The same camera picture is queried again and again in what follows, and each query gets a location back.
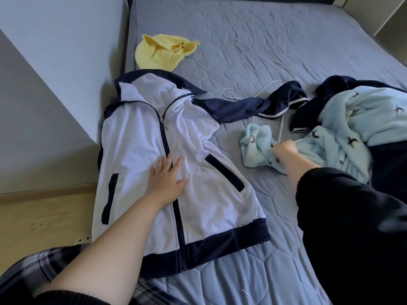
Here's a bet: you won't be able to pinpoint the person's left forearm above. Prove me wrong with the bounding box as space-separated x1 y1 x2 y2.
35 191 173 305

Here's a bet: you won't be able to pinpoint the person's left hand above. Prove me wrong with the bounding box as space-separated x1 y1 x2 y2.
145 153 189 204

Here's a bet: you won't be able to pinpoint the white and navy zip jacket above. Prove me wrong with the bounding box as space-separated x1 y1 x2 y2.
92 69 309 279

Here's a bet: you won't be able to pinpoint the beige wardrobe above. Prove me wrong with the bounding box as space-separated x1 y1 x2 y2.
332 0 407 66

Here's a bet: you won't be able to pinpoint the navy garment with white stripe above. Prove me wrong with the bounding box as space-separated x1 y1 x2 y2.
290 75 407 204

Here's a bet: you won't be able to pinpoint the plaid trousers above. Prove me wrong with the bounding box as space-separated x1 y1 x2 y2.
0 244 189 305

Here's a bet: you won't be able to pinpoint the person's right forearm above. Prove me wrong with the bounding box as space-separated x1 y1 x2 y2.
284 155 322 191

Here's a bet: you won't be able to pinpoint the person's right hand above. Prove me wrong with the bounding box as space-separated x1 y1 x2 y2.
272 140 300 162

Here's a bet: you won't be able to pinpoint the grey quilted mattress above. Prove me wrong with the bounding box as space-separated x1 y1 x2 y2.
124 0 407 305

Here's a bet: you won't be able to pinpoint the white wire clothes hanger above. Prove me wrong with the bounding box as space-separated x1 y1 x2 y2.
222 80 287 145

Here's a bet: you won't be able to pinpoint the light blue printed fleece garment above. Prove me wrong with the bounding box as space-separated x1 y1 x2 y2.
240 86 407 185

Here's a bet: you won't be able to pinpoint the yellow cloth hat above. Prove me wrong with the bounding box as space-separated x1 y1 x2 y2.
135 34 200 72

